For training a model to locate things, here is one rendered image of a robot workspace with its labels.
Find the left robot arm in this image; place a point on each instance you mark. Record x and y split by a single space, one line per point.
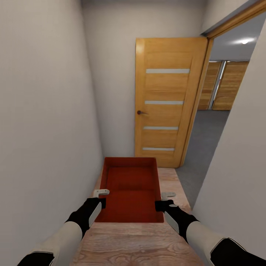
59 248

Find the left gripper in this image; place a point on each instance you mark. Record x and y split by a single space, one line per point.
103 201

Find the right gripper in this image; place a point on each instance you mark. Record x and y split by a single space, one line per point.
159 205

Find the garage door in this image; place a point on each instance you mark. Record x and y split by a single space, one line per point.
229 84

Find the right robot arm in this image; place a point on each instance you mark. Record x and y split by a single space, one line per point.
213 248

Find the storage box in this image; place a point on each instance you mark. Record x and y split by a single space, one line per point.
134 187

